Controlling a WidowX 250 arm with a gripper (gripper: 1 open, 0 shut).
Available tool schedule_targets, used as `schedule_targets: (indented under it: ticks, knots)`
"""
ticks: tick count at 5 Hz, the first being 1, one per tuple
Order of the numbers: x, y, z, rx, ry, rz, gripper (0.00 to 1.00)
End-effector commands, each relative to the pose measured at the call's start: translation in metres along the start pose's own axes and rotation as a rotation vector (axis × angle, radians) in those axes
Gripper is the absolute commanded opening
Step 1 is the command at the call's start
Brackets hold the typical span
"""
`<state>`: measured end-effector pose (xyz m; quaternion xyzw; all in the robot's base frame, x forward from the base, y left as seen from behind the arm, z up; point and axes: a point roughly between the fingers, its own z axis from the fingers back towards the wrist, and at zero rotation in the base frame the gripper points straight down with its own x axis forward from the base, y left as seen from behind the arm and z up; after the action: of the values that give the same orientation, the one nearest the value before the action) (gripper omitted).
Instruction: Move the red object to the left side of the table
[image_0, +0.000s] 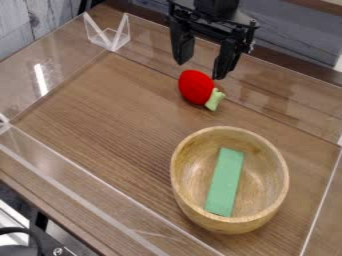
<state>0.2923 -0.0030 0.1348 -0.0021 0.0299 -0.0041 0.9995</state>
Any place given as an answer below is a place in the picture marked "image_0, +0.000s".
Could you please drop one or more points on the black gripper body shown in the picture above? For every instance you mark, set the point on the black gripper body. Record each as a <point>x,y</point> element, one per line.
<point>213,18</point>

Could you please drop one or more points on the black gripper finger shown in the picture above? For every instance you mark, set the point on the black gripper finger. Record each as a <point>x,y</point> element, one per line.
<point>227,58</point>
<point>181,41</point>

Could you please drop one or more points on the red plush strawberry toy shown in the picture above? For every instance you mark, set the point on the red plush strawberry toy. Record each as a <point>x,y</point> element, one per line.
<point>197,89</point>

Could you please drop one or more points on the wooden oval bowl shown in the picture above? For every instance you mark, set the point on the wooden oval bowl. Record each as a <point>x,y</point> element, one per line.
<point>263,182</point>

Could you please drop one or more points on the green rectangular block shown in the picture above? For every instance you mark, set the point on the green rectangular block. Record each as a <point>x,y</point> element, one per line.
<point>224,182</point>

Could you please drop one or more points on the clear acrylic corner bracket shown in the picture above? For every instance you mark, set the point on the clear acrylic corner bracket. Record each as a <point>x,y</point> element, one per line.
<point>111,39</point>

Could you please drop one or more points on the black table leg bracket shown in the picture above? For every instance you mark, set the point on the black table leg bracket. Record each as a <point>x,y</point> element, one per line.
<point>50,246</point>

